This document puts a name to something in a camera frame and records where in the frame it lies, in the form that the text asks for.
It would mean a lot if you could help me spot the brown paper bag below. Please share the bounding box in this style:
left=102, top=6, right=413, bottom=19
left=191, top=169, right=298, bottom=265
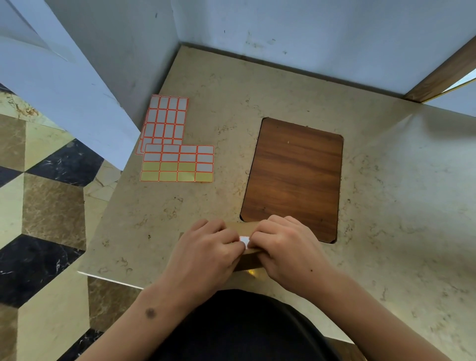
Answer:
left=179, top=221, right=269, bottom=280

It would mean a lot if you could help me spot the person's left forearm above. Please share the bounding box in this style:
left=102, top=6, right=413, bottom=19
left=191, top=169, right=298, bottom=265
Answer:
left=80, top=282, right=194, bottom=361

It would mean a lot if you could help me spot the brown wooden door frame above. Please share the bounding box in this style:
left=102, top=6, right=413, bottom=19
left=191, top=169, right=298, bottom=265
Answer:
left=403, top=44, right=476, bottom=104

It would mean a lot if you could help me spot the person's left hand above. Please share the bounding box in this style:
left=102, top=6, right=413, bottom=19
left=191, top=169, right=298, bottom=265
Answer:
left=158, top=218, right=247, bottom=304

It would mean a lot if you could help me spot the orange-bordered white label sheet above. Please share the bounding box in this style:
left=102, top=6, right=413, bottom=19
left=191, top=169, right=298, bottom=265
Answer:
left=135, top=94, right=189, bottom=156

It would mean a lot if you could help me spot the white panelled door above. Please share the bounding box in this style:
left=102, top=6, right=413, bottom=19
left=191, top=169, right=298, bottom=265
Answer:
left=0, top=0, right=141, bottom=171

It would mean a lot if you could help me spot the person's black clothing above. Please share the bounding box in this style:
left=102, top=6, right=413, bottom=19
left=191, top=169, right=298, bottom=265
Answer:
left=148, top=289, right=341, bottom=361

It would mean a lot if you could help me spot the partly yellow label sheet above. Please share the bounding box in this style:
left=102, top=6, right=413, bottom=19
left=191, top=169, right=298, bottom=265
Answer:
left=139, top=144, right=215, bottom=183

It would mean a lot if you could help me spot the brown wooden board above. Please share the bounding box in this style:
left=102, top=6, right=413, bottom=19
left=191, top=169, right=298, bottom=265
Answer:
left=240, top=117, right=344, bottom=244

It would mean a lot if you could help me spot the person's right hand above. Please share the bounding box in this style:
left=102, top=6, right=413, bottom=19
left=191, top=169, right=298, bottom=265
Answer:
left=247, top=215, right=337, bottom=298

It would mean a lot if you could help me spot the white board with yellow edge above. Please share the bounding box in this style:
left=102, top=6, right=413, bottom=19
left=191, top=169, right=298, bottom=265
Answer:
left=423, top=77, right=476, bottom=118

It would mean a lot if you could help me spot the person's right forearm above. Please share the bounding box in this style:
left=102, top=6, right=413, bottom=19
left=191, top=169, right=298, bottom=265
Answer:
left=312, top=271, right=453, bottom=361

